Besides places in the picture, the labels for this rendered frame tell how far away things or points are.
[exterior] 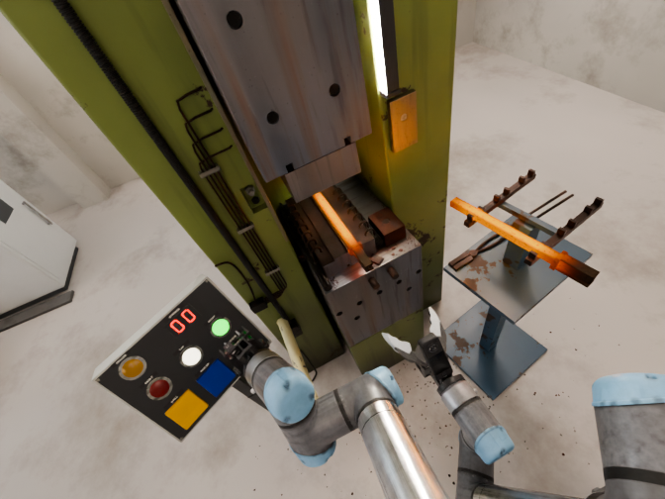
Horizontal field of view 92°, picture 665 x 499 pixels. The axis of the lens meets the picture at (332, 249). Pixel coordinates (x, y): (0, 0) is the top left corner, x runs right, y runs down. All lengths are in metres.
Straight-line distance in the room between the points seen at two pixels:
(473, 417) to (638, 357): 1.47
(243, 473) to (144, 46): 1.82
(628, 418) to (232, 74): 0.82
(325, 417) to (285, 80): 0.64
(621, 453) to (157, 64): 1.00
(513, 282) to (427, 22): 0.85
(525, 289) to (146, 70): 1.23
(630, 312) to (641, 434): 1.74
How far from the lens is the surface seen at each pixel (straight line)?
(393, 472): 0.52
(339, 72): 0.78
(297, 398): 0.56
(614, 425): 0.62
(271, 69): 0.72
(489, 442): 0.82
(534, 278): 1.31
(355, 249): 1.05
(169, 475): 2.23
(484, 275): 1.28
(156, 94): 0.86
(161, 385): 0.97
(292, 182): 0.83
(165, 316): 0.93
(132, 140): 0.89
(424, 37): 1.05
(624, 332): 2.24
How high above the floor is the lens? 1.81
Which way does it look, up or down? 48 degrees down
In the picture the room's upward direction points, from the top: 20 degrees counter-clockwise
